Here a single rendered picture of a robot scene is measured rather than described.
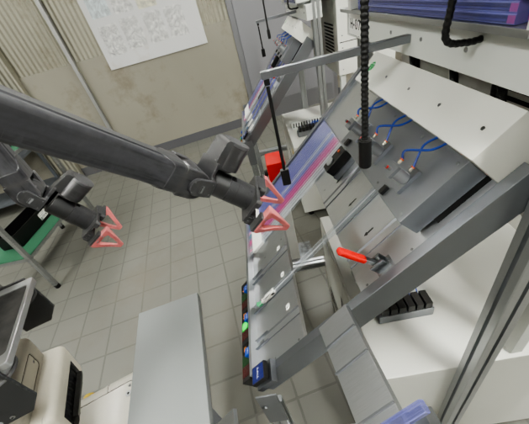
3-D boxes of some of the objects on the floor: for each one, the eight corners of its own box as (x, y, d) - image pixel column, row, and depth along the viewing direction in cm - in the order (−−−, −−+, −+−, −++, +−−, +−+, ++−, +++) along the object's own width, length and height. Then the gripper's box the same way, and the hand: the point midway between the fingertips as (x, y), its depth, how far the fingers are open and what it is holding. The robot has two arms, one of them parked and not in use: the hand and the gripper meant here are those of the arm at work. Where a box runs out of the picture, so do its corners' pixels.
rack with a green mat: (7, 299, 230) (-137, 186, 165) (62, 226, 303) (-23, 128, 237) (59, 288, 227) (-67, 168, 161) (103, 217, 300) (28, 115, 234)
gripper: (220, 181, 69) (274, 205, 74) (217, 219, 58) (281, 244, 63) (234, 159, 65) (289, 186, 71) (233, 195, 54) (298, 224, 60)
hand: (283, 212), depth 67 cm, fingers open, 9 cm apart
